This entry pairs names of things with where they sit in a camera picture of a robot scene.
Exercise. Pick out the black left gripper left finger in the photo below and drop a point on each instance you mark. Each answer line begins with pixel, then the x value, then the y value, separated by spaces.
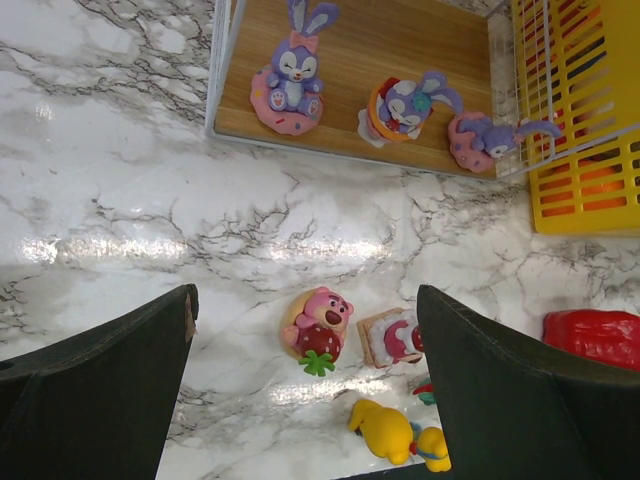
pixel 98 405

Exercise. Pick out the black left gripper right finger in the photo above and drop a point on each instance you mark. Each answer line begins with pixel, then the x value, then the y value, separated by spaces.
pixel 512 407

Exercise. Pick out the red strawberry toy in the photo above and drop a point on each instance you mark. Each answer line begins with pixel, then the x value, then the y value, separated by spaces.
pixel 425 393

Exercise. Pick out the pink bear strawberry toy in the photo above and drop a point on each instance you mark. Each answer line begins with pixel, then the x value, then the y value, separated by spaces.
pixel 391 337

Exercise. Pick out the pink strawberry cake toy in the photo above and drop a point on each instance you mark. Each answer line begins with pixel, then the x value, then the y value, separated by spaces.
pixel 314 328

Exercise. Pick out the purple bunny figure toy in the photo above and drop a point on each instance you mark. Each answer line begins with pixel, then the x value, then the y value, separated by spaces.
pixel 476 143

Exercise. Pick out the purple bunny donut toy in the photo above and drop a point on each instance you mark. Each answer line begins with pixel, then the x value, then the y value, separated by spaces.
pixel 397 109

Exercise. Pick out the purple bunny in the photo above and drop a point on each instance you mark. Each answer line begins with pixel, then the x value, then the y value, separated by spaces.
pixel 286 95

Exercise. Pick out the red bell pepper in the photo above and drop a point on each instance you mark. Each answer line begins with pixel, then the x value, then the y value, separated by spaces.
pixel 609 337

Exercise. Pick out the yellow duck toy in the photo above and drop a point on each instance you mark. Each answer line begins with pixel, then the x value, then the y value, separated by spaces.
pixel 386 431

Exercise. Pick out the yellow plastic basket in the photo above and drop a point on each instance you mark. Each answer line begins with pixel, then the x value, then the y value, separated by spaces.
pixel 577 65

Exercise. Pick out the white wire wooden shelf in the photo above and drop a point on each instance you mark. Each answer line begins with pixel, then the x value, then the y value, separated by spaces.
pixel 470 42

